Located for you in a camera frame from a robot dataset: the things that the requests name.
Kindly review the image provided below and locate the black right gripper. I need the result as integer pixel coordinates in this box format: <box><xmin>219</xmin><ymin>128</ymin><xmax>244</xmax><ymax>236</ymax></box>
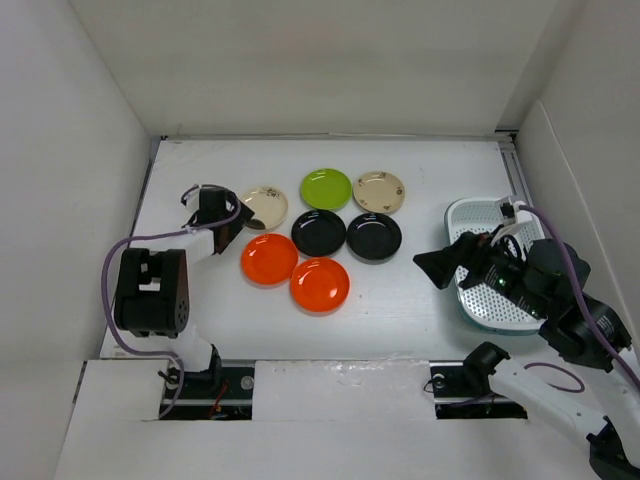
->
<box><xmin>412</xmin><ymin>222</ymin><xmax>548</xmax><ymax>318</ymax></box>

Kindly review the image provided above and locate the cream plate with black brushstroke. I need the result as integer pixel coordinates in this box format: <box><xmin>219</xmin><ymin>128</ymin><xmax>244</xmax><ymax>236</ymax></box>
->
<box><xmin>241</xmin><ymin>186</ymin><xmax>289</xmax><ymax>231</ymax></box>

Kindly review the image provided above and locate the orange plate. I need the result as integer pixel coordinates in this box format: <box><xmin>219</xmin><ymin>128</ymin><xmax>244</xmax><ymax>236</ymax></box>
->
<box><xmin>241</xmin><ymin>233</ymin><xmax>299</xmax><ymax>286</ymax></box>
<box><xmin>290</xmin><ymin>257</ymin><xmax>351</xmax><ymax>314</ymax></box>

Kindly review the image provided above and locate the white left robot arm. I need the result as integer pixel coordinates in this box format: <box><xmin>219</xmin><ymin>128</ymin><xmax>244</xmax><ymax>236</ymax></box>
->
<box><xmin>104</xmin><ymin>184</ymin><xmax>255</xmax><ymax>397</ymax></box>

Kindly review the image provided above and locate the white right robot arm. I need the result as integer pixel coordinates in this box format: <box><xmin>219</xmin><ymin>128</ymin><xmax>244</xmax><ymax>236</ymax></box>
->
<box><xmin>413</xmin><ymin>232</ymin><xmax>639</xmax><ymax>479</ymax></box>

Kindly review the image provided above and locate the white perforated plastic bin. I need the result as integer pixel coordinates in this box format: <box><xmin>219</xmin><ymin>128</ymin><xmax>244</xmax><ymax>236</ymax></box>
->
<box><xmin>444</xmin><ymin>197</ymin><xmax>545</xmax><ymax>335</ymax></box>

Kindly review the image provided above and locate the lime green plate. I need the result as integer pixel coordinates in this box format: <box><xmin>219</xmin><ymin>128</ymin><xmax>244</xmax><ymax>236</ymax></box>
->
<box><xmin>300</xmin><ymin>168</ymin><xmax>352</xmax><ymax>210</ymax></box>

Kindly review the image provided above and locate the cream plate with small motifs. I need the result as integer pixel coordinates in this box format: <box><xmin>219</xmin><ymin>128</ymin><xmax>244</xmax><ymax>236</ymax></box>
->
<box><xmin>352</xmin><ymin>171</ymin><xmax>406</xmax><ymax>215</ymax></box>

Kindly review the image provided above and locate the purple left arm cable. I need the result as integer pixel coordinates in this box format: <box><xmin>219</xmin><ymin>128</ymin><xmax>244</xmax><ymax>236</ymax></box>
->
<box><xmin>101</xmin><ymin>183</ymin><xmax>242</xmax><ymax>420</ymax></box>

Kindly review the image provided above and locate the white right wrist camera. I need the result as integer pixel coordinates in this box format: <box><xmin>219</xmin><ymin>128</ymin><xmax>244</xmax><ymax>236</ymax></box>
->
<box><xmin>496</xmin><ymin>196</ymin><xmax>533</xmax><ymax>227</ymax></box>

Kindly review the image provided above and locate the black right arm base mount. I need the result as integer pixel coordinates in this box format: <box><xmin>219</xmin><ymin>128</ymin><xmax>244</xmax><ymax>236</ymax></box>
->
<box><xmin>423</xmin><ymin>362</ymin><xmax>528</xmax><ymax>420</ymax></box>

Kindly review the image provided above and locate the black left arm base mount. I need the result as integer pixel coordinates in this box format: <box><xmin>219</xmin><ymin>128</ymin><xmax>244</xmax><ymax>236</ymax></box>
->
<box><xmin>163</xmin><ymin>363</ymin><xmax>255</xmax><ymax>421</ymax></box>

